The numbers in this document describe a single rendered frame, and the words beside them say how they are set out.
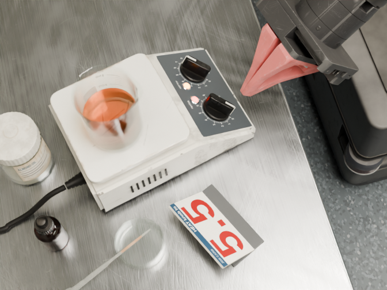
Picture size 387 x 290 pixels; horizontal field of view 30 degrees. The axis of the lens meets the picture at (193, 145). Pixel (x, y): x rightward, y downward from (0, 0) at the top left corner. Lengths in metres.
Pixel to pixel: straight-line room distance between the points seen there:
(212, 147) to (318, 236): 0.15
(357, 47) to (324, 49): 0.72
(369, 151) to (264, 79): 0.73
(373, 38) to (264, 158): 0.60
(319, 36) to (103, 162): 0.26
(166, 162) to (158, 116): 0.05
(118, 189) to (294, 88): 1.01
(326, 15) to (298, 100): 1.06
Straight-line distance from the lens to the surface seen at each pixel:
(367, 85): 1.34
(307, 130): 1.68
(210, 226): 0.78
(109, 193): 0.77
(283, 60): 0.67
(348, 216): 1.62
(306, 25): 0.66
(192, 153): 0.78
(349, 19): 0.66
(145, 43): 0.91
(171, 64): 0.83
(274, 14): 0.68
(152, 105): 0.77
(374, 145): 1.37
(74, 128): 0.77
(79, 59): 0.91
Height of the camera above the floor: 1.52
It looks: 67 degrees down
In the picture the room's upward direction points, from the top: 6 degrees counter-clockwise
